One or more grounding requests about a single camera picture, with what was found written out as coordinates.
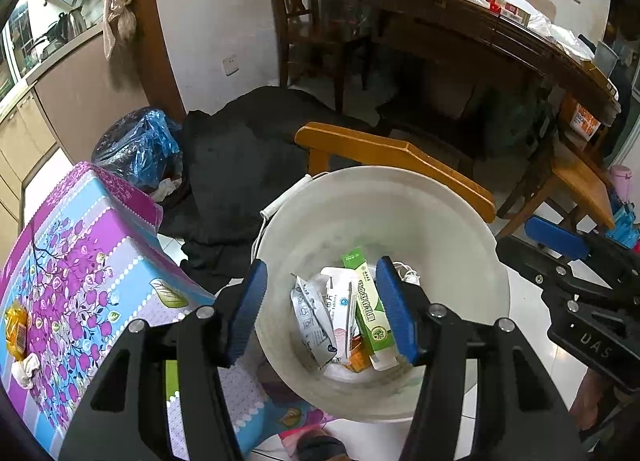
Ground dark shoe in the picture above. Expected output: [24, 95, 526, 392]
[297, 433, 349, 461]

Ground person's right forearm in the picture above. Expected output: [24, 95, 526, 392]
[567, 368, 619, 435]

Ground blue plastic packet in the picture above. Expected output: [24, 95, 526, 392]
[612, 201, 640, 255]

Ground dark wooden chair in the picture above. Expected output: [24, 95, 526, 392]
[262, 0, 372, 112]

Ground dark wooden table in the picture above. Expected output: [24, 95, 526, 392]
[320, 0, 622, 142]

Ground white plastic bucket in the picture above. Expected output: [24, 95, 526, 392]
[250, 166, 512, 424]

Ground black cloth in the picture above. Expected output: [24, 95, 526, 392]
[157, 86, 392, 293]

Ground floral purple tablecloth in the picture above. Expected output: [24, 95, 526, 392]
[0, 161, 331, 460]

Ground white cord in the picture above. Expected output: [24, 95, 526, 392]
[392, 261, 422, 288]

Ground orange yellow wrapper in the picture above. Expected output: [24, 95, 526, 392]
[4, 303, 32, 362]

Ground white cardboard box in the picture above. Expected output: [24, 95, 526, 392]
[320, 266, 359, 367]

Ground green white box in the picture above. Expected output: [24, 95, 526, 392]
[341, 250, 402, 373]

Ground white printed sachet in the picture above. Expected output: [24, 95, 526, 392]
[290, 275, 338, 370]

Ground dark green bag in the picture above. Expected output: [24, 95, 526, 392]
[480, 76, 557, 162]

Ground wooden stool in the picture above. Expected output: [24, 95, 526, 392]
[495, 141, 617, 243]

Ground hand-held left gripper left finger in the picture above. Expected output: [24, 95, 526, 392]
[57, 258, 271, 461]

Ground blue plastic trash bag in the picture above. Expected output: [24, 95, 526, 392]
[91, 108, 184, 202]

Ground orange paper bag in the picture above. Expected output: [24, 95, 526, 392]
[347, 336, 374, 373]

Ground crumpled white tissue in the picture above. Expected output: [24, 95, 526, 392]
[12, 355, 44, 388]

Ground beige hanging bags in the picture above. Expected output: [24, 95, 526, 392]
[102, 0, 139, 60]

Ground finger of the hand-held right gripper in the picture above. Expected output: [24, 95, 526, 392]
[494, 236, 640, 308]
[524, 215, 640, 273]

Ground red white boxes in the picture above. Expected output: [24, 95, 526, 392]
[487, 0, 532, 25]

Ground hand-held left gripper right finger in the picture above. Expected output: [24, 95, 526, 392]
[375, 255, 588, 461]

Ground beige kitchen cabinets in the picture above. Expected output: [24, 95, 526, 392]
[0, 23, 173, 253]

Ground pink cup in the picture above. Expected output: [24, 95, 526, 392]
[607, 165, 632, 208]

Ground orange white box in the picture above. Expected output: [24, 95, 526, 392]
[570, 101, 604, 138]

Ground light wooden chair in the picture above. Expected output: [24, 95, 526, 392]
[294, 122, 497, 238]

